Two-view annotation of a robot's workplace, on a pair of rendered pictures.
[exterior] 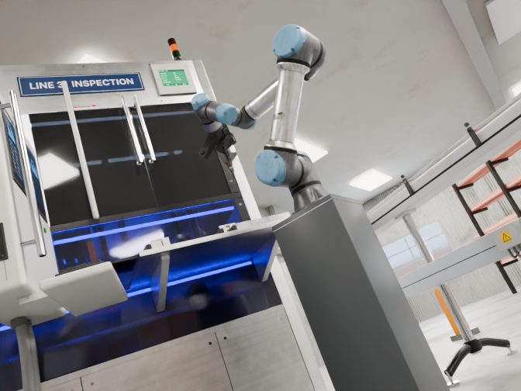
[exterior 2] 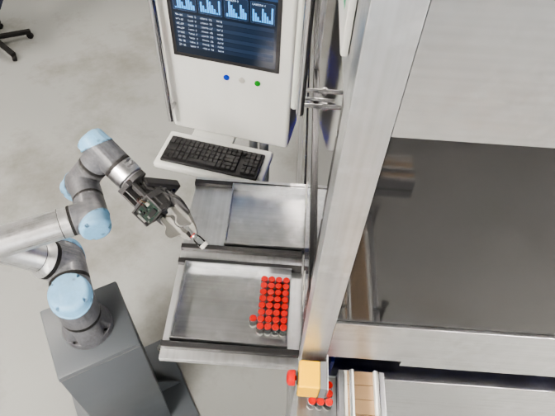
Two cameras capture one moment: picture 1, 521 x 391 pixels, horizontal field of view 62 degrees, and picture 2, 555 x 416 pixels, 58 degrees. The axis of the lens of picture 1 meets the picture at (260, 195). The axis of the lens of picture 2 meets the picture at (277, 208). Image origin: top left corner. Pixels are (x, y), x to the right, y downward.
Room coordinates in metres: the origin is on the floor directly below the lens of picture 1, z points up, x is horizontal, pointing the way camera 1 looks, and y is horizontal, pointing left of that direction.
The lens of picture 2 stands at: (2.33, -0.46, 2.28)
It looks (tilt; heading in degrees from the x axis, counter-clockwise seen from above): 51 degrees down; 119
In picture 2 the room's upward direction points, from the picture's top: 4 degrees clockwise
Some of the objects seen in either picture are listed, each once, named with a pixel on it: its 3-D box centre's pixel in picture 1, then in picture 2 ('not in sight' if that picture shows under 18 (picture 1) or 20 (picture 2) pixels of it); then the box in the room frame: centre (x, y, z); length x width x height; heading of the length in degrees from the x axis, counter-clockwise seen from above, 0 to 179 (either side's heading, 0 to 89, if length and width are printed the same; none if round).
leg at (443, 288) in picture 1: (438, 279); not in sight; (2.38, -0.70, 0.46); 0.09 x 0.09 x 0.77; 29
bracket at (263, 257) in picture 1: (270, 257); not in sight; (1.94, 0.06, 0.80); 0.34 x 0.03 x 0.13; 29
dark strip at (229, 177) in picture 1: (224, 161); (318, 245); (2.11, 0.11, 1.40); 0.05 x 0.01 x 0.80; 119
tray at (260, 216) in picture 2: not in sight; (277, 217); (1.81, 0.46, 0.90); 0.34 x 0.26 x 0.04; 29
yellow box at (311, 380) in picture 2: not in sight; (310, 379); (2.20, 0.00, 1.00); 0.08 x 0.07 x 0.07; 29
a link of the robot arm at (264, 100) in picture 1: (279, 88); (2, 241); (1.46, -0.22, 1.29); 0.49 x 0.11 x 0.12; 56
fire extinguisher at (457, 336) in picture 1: (450, 306); not in sight; (4.09, -1.19, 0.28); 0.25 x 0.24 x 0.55; 62
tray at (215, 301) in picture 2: (250, 237); (233, 303); (1.88, 0.11, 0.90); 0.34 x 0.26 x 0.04; 28
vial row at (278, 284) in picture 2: not in sight; (277, 305); (1.99, 0.17, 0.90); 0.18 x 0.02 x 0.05; 118
